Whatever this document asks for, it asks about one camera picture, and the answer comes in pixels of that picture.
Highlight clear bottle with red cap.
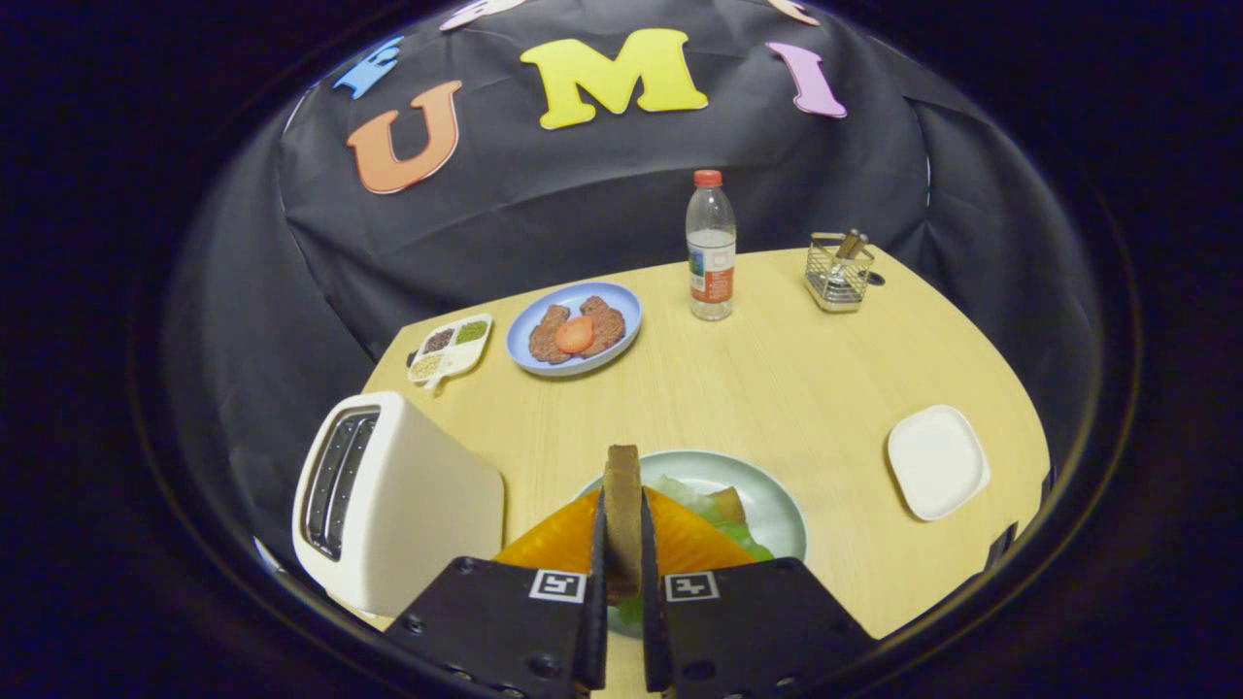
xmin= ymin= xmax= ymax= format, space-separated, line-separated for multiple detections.
xmin=685 ymin=169 xmax=737 ymax=322

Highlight black backdrop cloth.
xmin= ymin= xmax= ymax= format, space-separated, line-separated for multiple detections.
xmin=165 ymin=0 xmax=1103 ymax=545

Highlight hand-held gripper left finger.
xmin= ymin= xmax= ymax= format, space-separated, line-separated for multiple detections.
xmin=386 ymin=485 xmax=610 ymax=698

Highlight metal wire basket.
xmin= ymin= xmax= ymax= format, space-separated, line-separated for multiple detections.
xmin=804 ymin=231 xmax=877 ymax=314

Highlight small white square plate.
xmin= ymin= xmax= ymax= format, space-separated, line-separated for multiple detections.
xmin=887 ymin=405 xmax=991 ymax=522

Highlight white divided seasoning dish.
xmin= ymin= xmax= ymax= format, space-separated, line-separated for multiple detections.
xmin=406 ymin=313 xmax=494 ymax=392

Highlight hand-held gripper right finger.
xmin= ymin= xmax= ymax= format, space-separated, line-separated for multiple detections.
xmin=639 ymin=485 xmax=878 ymax=698

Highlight white toaster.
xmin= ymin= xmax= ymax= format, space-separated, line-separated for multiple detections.
xmin=291 ymin=391 xmax=506 ymax=619

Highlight green lettuce leaf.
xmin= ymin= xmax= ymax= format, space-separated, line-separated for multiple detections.
xmin=617 ymin=476 xmax=776 ymax=627

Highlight brown meat patty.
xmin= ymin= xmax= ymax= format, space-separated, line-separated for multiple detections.
xmin=580 ymin=295 xmax=627 ymax=357
xmin=528 ymin=304 xmax=574 ymax=365

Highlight brown bread slice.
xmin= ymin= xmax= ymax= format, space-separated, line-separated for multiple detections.
xmin=603 ymin=445 xmax=644 ymax=603

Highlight pale green round plate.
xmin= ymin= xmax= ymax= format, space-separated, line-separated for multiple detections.
xmin=578 ymin=449 xmax=809 ymax=637

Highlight blue round plate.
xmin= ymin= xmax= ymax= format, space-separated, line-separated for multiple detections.
xmin=505 ymin=282 xmax=644 ymax=378

